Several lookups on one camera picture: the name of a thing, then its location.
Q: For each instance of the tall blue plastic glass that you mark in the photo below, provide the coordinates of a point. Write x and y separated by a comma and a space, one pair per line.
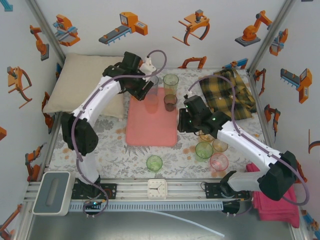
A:
155, 91

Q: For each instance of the short orange plastic glass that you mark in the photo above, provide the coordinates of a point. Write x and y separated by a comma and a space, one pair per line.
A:
206, 138
219, 146

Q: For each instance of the pink plastic glass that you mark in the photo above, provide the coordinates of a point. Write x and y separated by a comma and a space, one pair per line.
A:
152, 107
219, 163

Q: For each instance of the dark smoky plastic glass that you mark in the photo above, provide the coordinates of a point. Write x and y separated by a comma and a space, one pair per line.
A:
170, 105

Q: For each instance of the tall green plastic glass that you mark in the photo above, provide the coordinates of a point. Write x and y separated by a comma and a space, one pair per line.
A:
171, 83

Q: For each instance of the small green plastic glass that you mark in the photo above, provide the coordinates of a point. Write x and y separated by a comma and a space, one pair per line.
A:
154, 165

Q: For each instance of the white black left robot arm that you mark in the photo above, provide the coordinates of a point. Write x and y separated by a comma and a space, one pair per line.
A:
101, 96

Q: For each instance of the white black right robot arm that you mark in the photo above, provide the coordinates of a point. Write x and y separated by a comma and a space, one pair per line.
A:
243, 147

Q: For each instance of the pink rectangular tray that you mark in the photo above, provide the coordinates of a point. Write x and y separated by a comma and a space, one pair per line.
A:
150, 130

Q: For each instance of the yellow black plaid shirt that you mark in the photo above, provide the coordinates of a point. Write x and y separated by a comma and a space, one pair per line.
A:
217, 92

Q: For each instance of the floral grey tablecloth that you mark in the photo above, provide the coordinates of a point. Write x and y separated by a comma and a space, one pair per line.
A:
172, 172

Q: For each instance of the cream pillow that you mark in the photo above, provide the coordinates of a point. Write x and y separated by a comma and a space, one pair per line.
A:
70, 82

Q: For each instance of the white square clock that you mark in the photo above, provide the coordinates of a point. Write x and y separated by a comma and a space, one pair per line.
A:
157, 189

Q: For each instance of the black controller board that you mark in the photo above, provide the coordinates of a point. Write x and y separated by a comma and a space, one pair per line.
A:
94, 203
231, 207

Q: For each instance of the thin white tube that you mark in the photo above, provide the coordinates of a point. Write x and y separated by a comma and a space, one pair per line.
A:
190, 220

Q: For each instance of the magenta folded towel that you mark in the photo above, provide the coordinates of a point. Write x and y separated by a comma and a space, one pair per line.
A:
275, 212

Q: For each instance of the aluminium table side rail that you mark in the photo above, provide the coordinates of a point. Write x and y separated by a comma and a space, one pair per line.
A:
53, 155
253, 85

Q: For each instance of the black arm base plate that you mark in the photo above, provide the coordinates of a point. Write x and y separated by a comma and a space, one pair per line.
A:
110, 191
212, 190

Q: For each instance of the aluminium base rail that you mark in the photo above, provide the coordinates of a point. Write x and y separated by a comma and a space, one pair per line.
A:
135, 190

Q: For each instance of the aluminium frame post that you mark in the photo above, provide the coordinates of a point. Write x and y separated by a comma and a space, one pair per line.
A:
46, 27
275, 27

